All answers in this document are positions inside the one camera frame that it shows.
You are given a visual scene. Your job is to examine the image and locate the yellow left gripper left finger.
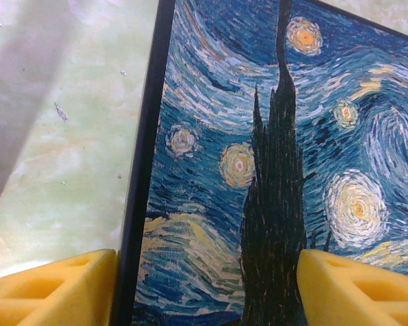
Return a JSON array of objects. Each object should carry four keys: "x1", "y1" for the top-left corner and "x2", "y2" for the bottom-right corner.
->
[{"x1": 0, "y1": 248, "x2": 119, "y2": 326}]

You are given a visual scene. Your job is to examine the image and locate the starry night painting mat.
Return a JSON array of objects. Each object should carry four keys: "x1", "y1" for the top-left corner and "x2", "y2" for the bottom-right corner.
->
[{"x1": 109, "y1": 0, "x2": 408, "y2": 326}]

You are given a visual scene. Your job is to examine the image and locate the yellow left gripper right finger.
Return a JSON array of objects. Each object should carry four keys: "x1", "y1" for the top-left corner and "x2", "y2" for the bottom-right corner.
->
[{"x1": 296, "y1": 249, "x2": 408, "y2": 326}]

